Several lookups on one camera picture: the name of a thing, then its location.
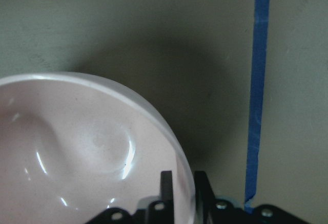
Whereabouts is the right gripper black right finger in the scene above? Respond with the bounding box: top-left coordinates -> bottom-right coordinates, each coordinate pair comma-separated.
194,171 -> 305,224

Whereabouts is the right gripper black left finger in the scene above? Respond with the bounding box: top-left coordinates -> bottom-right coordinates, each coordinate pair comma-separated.
89,171 -> 175,223

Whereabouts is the pink bowl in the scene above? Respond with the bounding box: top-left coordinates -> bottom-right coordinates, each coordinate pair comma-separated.
1,72 -> 195,223

